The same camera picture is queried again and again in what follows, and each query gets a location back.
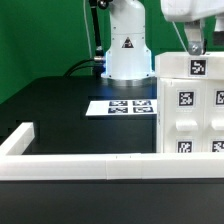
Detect small white cabinet top box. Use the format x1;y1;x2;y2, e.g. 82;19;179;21
155;52;224;80

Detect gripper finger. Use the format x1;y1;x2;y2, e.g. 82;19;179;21
184;19;205;55
213;16;224;47

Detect white cabinet body box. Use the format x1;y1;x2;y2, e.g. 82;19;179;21
155;76;224;154

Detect black cable bundle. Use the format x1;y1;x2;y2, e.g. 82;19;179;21
64;56;107;78

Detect white U-shaped frame wall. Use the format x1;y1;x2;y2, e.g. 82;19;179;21
0;122;224;181

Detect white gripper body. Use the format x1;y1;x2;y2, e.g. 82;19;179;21
160;0;224;22

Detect white cabinet door panel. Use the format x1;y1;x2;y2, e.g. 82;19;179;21
160;79;206;153
205;80;224;152

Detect thin white cable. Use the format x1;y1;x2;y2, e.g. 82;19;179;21
83;0;94;76

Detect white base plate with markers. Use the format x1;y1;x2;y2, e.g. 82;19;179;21
86;99;157;116

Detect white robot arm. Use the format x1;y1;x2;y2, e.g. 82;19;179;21
101;0;224;81

